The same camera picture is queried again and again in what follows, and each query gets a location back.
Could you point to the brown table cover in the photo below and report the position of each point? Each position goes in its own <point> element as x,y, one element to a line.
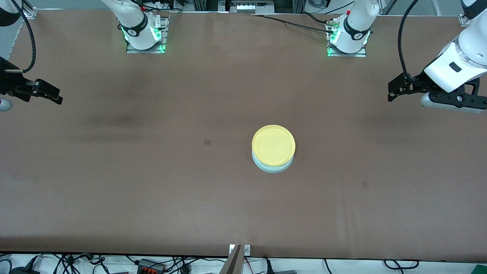
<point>152,171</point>

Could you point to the small white tag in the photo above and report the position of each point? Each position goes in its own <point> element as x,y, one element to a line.
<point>231,249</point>
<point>247,249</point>

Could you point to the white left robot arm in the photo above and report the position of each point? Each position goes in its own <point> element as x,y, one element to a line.
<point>352,38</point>

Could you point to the yellow plate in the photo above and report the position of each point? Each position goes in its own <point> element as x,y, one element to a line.
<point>273,145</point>

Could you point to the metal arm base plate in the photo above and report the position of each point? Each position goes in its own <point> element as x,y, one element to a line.
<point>165,32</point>
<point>348,54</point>

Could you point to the white device in rack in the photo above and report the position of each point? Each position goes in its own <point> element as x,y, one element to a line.
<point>253,7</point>

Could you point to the pale green plate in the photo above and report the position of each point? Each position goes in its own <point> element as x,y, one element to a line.
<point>272,169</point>

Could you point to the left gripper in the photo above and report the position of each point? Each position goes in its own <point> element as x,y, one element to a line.
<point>417,82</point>

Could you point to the black box with red parts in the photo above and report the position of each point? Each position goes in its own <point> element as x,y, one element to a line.
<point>150,265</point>

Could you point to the black adapter block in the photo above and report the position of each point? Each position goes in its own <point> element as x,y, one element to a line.
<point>23,270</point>

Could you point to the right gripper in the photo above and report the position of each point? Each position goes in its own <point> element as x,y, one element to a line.
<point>8,82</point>

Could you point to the wooden post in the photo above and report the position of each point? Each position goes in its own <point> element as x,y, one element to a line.
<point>232,262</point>

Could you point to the aluminium frame rack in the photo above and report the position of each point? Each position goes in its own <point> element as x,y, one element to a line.
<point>300,4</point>

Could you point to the green board corner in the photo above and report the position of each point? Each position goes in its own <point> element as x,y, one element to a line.
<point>480,270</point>

